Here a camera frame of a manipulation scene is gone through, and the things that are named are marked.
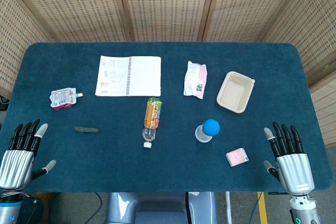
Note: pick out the orange label plastic bottle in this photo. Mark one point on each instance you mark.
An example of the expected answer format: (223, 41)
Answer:
(152, 115)

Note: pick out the white vertical pole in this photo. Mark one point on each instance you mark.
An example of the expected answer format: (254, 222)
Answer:
(228, 208)

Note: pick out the blue ball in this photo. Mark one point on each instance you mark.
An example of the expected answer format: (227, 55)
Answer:
(211, 127)

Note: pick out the grey robot torso base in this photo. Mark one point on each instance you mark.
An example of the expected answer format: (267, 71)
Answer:
(157, 208)

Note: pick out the white pink snack packet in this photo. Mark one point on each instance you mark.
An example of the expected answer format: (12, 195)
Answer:
(195, 79)

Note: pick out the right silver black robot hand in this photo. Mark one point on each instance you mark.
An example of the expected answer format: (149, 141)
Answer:
(292, 171)

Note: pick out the beige paper food tray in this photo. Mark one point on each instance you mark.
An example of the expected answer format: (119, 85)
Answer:
(235, 93)

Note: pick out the small grey-green stick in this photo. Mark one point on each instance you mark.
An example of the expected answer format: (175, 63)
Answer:
(86, 129)

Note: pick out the woven bamboo screen panel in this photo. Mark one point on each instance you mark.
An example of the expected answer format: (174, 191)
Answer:
(246, 6)
(15, 37)
(315, 24)
(73, 6)
(168, 6)

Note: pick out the open spiral notebook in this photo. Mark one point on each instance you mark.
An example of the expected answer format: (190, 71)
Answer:
(144, 77)

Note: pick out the white spouted drink pouch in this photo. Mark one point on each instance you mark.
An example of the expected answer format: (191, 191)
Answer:
(61, 98)

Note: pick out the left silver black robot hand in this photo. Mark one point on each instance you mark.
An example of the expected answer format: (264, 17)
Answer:
(15, 163)

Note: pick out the pink tissue pack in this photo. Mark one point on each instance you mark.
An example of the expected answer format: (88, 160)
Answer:
(236, 157)

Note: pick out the white plastic cup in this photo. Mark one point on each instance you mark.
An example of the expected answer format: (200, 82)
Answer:
(200, 136)

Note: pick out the dark blue table mat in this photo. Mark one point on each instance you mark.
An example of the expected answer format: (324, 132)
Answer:
(170, 171)

